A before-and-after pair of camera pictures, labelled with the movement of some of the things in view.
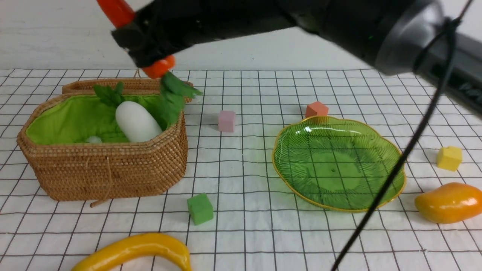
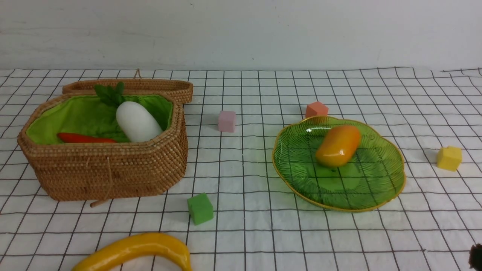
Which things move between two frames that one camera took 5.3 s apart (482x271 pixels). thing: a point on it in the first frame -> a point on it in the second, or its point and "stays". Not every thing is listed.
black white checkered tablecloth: (238, 213) stays
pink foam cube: (226, 121) stays
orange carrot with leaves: (174, 90) -> (69, 137)
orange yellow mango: (450, 203) -> (337, 145)
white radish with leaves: (136, 122) stays
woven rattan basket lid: (137, 85) stays
